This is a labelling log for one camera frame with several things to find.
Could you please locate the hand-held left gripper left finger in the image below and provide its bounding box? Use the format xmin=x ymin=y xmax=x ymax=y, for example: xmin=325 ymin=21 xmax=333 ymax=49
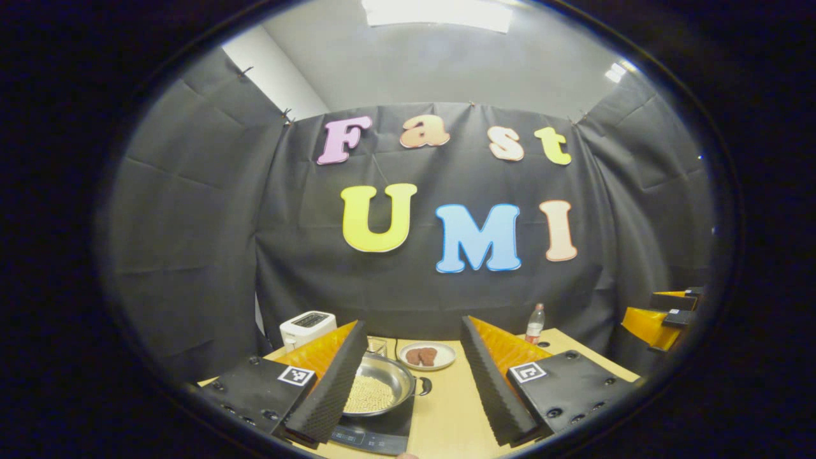
xmin=198 ymin=320 xmax=370 ymax=447

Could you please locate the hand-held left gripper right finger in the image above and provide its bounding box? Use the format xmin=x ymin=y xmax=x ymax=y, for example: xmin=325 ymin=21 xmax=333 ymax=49
xmin=460 ymin=315 xmax=640 ymax=448

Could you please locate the steel pot with black handles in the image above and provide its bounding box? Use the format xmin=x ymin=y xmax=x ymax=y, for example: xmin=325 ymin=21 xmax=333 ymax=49
xmin=342 ymin=353 xmax=433 ymax=419

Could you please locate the black induction cooktop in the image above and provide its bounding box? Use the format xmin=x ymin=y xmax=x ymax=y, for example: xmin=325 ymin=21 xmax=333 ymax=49
xmin=328 ymin=389 xmax=416 ymax=456

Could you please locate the pile of yellow soybeans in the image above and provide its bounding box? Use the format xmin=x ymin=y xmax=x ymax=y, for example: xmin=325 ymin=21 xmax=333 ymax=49
xmin=344 ymin=375 xmax=397 ymax=414

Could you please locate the white round plate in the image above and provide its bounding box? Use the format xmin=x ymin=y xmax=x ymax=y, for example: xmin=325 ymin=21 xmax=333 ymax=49
xmin=398 ymin=342 xmax=457 ymax=372

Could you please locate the white toaster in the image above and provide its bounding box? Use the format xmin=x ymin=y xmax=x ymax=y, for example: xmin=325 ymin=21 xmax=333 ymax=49
xmin=279 ymin=310 xmax=337 ymax=352

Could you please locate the clear plastic water bottle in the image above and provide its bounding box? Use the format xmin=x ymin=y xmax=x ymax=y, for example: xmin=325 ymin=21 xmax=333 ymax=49
xmin=525 ymin=303 xmax=546 ymax=345

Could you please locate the black backdrop cloth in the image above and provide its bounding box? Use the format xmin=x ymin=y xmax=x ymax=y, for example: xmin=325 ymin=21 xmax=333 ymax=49
xmin=102 ymin=48 xmax=718 ymax=383

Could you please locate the small ceiling light panel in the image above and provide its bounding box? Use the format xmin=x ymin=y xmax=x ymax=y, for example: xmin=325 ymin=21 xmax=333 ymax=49
xmin=604 ymin=61 xmax=638 ymax=84

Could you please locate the large ceiling light panel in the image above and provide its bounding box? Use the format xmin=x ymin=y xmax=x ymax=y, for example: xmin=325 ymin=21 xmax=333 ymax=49
xmin=361 ymin=0 xmax=514 ymax=34

